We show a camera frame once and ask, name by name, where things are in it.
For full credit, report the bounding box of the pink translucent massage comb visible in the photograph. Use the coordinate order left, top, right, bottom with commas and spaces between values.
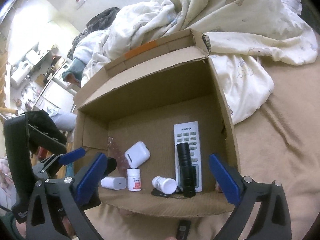
108, 137, 130, 177

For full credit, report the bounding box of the black flashlight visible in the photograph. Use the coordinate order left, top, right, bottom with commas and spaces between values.
176, 142, 196, 198

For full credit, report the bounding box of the white pill bottle blue label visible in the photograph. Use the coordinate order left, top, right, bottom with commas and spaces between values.
152, 176, 177, 194

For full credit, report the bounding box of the pink gua sha stone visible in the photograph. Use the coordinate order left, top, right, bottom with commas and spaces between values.
215, 182, 222, 193

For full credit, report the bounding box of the white charger adapter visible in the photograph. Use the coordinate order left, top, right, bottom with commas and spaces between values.
101, 177, 127, 191

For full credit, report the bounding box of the white pill bottle red label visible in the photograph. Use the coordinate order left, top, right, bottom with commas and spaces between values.
127, 168, 142, 192

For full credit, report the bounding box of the black rectangular stick device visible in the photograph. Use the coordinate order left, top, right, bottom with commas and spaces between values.
176, 219, 191, 240

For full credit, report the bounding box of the white earbuds case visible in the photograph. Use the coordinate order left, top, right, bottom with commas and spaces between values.
124, 141, 150, 169

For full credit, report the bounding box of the tan bed blanket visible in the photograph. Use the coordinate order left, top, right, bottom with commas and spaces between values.
86, 34, 319, 239

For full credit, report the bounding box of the white remote control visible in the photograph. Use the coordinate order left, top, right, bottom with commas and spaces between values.
174, 121, 202, 192

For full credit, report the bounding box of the white washing machine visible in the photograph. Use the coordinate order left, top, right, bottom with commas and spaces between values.
53, 59, 72, 88

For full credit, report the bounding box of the teal green cloth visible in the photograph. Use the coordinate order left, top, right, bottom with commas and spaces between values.
62, 58, 87, 88

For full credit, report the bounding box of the brown cardboard box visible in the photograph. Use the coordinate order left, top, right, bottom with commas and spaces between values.
74, 29, 240, 217

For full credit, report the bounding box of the cream white duvet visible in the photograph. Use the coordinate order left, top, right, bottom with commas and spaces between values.
69, 0, 318, 124

